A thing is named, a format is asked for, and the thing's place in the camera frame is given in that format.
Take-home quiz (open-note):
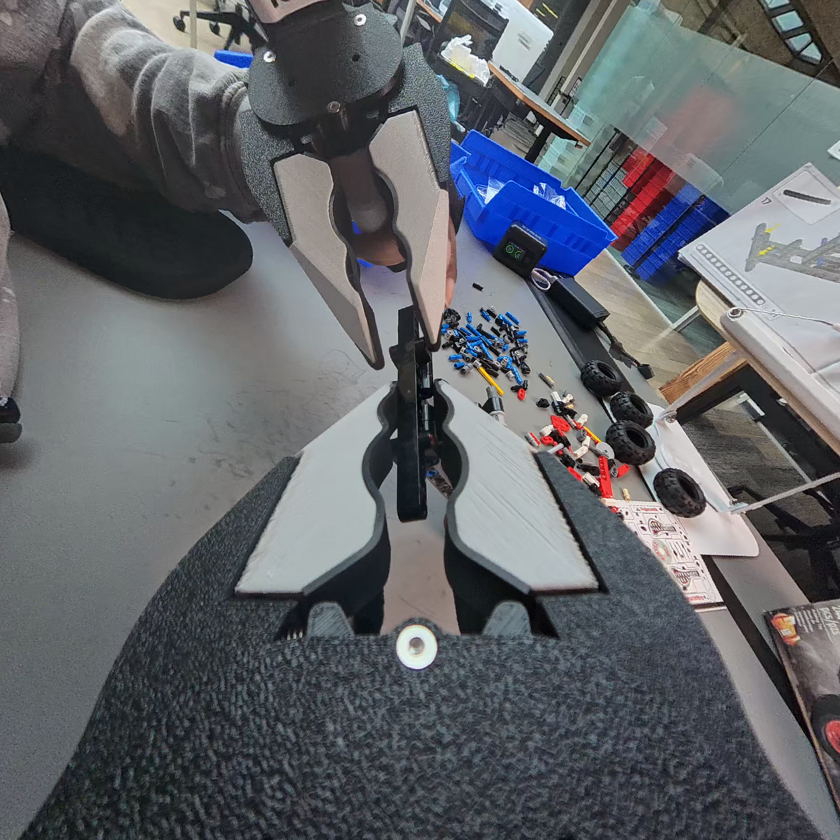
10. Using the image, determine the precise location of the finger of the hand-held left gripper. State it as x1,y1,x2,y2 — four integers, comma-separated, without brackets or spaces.
271,151,386,370
367,108,452,353

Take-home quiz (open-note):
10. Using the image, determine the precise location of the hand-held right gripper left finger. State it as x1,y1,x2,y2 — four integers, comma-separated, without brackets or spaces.
234,382,399,634

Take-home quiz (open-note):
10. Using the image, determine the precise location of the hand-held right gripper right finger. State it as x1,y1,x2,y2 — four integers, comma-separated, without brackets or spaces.
434,379,601,634

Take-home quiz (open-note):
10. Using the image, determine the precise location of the long black toy beam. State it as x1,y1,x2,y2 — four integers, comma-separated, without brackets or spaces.
394,305,432,524

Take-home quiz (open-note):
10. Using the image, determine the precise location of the pile of blue black pins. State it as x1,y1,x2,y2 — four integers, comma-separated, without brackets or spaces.
441,281,531,386

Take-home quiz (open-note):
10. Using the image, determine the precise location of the partly built toy chassis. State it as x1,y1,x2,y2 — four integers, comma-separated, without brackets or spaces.
389,305,508,524

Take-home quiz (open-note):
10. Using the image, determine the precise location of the wood edged office desk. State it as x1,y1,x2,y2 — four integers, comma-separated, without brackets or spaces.
420,0,592,165

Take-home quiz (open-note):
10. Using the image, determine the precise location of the grey desk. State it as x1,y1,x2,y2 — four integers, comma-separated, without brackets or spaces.
0,190,840,840

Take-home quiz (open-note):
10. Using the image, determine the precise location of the person's left hand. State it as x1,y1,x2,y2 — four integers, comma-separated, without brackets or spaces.
331,154,408,270

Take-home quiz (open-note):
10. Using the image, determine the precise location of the pile of red white pieces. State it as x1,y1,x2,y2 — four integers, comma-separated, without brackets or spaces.
515,373,635,501

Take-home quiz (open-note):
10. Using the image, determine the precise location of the black power bank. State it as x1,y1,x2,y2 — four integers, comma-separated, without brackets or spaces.
493,223,549,270

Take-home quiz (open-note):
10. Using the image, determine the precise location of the black toy tyre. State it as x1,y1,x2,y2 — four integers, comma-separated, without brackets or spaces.
605,420,656,466
610,392,654,427
653,468,707,518
581,360,623,396

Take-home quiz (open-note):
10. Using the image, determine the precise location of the clear plastic bag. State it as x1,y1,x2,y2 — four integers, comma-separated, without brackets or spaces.
440,36,492,84

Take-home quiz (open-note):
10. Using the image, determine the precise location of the toy sticker sheet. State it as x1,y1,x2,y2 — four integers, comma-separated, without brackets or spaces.
600,497,723,609

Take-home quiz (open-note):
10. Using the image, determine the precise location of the black power adapter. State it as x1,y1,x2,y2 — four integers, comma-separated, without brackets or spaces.
545,276,611,322
525,276,657,429

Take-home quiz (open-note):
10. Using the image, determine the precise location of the black cloth pad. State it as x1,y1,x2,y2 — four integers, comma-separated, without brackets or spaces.
0,144,253,299

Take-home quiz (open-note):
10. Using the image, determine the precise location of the white book stand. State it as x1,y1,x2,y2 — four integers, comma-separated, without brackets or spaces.
646,279,840,560

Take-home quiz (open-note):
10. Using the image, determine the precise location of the white printer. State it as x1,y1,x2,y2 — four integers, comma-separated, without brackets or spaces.
492,5,555,67

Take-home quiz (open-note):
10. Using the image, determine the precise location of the stack of red blue bins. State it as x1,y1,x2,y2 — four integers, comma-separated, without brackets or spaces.
584,128,731,284

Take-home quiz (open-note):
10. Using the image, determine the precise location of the person's beige clothing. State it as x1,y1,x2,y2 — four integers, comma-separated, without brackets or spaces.
0,197,24,447

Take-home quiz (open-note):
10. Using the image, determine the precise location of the toy set box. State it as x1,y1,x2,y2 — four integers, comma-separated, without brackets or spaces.
763,600,840,798

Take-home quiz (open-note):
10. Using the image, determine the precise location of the open instruction booklet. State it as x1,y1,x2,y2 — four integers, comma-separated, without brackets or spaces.
678,163,840,421

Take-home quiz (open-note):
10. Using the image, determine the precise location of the black adapter cable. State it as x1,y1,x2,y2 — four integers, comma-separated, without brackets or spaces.
594,322,657,380

